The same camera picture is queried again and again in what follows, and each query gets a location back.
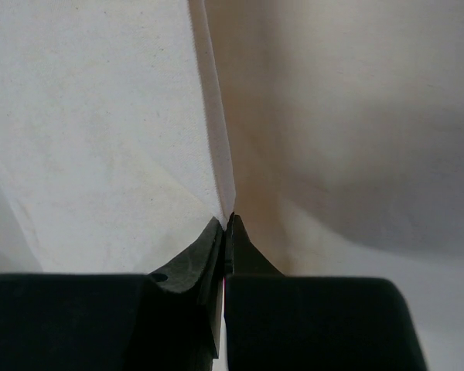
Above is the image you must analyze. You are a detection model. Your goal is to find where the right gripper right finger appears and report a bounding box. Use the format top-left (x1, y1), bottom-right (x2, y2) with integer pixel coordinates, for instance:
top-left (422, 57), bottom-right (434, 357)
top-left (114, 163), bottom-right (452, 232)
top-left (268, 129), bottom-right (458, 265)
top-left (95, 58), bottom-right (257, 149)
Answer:
top-left (223, 214), bottom-right (283, 370)

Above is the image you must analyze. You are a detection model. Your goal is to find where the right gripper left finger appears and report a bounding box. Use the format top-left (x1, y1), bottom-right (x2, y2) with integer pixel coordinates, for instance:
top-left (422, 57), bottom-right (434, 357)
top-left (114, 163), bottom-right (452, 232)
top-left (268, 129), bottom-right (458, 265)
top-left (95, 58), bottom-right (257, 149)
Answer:
top-left (146, 218), bottom-right (227, 371)

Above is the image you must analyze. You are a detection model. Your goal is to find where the beige cloth wrap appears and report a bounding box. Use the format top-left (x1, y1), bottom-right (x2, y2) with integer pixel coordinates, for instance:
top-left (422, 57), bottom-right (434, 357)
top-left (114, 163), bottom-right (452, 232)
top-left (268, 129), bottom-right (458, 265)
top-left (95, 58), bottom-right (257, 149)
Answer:
top-left (0, 0), bottom-right (464, 279)

